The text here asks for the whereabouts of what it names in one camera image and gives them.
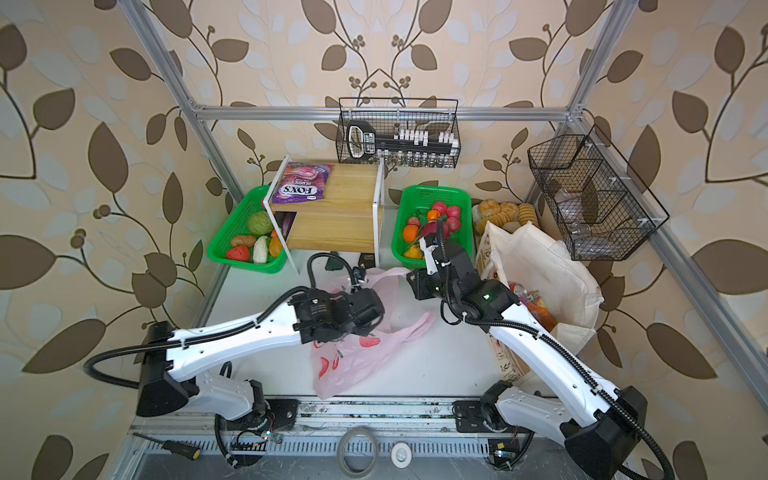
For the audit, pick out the black wire basket rear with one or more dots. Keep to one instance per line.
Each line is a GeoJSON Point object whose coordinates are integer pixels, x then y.
{"type": "Point", "coordinates": [410, 132]}

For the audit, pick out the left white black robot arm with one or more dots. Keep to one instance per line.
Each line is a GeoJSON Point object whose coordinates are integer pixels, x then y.
{"type": "Point", "coordinates": [171, 372]}

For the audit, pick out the red strawberry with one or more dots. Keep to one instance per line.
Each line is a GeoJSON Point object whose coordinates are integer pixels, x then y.
{"type": "Point", "coordinates": [239, 253]}

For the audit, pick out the black barcode scanner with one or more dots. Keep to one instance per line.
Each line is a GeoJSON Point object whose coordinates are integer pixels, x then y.
{"type": "Point", "coordinates": [360, 139]}

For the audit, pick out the cream canvas tote bag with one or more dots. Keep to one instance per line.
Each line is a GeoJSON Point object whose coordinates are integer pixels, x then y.
{"type": "Point", "coordinates": [530, 262]}

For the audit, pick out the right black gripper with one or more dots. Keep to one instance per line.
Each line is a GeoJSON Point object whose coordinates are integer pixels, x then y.
{"type": "Point", "coordinates": [419, 285]}

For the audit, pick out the black wire basket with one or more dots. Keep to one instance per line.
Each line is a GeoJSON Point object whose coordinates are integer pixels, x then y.
{"type": "Point", "coordinates": [410, 132]}
{"type": "Point", "coordinates": [602, 207]}

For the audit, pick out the white bread tray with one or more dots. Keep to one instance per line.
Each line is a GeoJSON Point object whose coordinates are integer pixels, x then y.
{"type": "Point", "coordinates": [508, 215]}

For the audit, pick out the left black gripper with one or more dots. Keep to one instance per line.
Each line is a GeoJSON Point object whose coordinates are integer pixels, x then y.
{"type": "Point", "coordinates": [368, 328]}

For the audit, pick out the purple Fox's candy bag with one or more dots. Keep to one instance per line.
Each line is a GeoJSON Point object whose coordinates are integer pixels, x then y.
{"type": "Point", "coordinates": [302, 183]}

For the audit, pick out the black tape measure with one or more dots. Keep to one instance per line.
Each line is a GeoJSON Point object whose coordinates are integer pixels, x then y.
{"type": "Point", "coordinates": [367, 260]}

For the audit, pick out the black wire basket right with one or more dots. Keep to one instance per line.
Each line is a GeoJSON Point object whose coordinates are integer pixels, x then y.
{"type": "Point", "coordinates": [602, 207]}

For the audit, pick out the white wooden two-tier shelf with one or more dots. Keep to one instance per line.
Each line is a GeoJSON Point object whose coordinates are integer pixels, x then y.
{"type": "Point", "coordinates": [348, 219]}

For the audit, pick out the black handle screwdriver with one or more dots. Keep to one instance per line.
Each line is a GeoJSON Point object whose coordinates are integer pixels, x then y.
{"type": "Point", "coordinates": [178, 448]}

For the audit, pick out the pink dragon fruit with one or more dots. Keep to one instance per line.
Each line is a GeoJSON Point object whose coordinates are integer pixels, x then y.
{"type": "Point", "coordinates": [432, 228]}

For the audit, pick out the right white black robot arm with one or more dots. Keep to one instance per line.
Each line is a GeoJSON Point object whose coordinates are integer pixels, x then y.
{"type": "Point", "coordinates": [597, 423]}

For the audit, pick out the grey tape roll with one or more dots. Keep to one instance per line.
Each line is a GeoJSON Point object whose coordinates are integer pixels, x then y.
{"type": "Point", "coordinates": [357, 453]}

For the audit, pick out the green fruit basket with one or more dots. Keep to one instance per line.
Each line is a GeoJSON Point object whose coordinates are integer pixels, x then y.
{"type": "Point", "coordinates": [416, 201]}

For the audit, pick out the pink plastic grocery bag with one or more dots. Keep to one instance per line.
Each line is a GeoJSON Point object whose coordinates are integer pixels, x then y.
{"type": "Point", "coordinates": [338, 366]}

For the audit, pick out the yellow bell pepper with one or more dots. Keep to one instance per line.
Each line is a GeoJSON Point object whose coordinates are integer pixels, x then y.
{"type": "Point", "coordinates": [413, 252]}

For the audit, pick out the orange Fox's candy bag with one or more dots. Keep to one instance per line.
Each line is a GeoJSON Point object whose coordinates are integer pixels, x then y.
{"type": "Point", "coordinates": [538, 309]}

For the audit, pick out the left green vegetable basket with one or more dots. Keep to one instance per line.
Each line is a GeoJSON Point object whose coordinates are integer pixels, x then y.
{"type": "Point", "coordinates": [235, 225]}

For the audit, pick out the green cabbage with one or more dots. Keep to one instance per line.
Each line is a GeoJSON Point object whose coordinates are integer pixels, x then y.
{"type": "Point", "coordinates": [259, 224]}

